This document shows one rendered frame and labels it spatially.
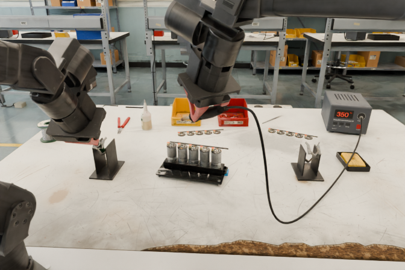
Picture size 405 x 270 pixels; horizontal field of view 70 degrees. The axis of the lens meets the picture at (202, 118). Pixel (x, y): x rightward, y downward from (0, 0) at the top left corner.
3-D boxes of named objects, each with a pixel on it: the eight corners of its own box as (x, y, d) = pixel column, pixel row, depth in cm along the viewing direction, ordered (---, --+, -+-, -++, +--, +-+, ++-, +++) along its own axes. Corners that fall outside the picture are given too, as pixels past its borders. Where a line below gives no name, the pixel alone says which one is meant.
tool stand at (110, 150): (96, 185, 72) (77, 168, 63) (106, 149, 77) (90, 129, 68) (118, 187, 72) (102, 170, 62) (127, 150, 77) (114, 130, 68)
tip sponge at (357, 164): (369, 172, 71) (371, 166, 70) (347, 171, 71) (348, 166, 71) (356, 156, 78) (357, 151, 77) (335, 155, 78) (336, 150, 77)
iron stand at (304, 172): (293, 186, 71) (304, 172, 63) (289, 154, 76) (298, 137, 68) (318, 187, 71) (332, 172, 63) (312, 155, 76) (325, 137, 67)
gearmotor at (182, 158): (186, 167, 71) (185, 149, 69) (176, 166, 71) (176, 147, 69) (188, 162, 73) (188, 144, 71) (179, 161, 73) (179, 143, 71)
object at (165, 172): (226, 170, 72) (226, 166, 71) (221, 187, 65) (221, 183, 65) (166, 161, 75) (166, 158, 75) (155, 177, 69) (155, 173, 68)
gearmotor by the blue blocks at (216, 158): (219, 172, 69) (220, 153, 67) (210, 170, 69) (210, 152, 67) (222, 166, 71) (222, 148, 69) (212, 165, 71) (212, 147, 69)
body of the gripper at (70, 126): (60, 109, 59) (40, 89, 53) (108, 112, 58) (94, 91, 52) (49, 138, 56) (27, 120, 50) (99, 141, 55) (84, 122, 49)
